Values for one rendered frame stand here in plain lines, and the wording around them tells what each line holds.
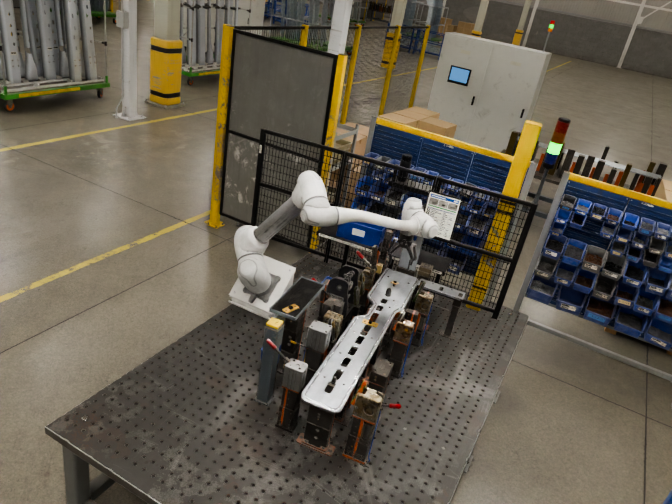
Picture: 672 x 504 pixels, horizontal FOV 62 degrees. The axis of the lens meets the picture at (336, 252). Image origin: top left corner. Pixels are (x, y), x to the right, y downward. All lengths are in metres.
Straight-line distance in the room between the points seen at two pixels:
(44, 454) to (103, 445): 1.01
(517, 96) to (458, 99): 0.93
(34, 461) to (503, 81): 7.96
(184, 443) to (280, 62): 3.52
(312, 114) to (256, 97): 0.61
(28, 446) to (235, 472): 1.51
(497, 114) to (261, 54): 5.04
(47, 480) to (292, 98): 3.45
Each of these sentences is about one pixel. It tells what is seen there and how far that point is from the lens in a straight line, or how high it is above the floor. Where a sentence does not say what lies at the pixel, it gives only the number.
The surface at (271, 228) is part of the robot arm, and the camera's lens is 3.15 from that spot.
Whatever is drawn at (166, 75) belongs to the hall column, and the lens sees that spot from 10.22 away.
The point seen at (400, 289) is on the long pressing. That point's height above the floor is 1.00.
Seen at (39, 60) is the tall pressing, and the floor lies 0.56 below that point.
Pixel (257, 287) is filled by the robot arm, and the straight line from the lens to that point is 3.24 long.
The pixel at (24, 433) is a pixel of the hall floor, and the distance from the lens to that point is 3.77.
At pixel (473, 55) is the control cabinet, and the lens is 9.45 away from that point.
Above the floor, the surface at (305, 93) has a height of 1.61.
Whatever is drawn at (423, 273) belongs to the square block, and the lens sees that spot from 3.53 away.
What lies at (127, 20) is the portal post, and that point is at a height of 1.45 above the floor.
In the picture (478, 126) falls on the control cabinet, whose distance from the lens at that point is 9.51.
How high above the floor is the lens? 2.62
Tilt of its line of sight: 27 degrees down
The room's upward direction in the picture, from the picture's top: 11 degrees clockwise
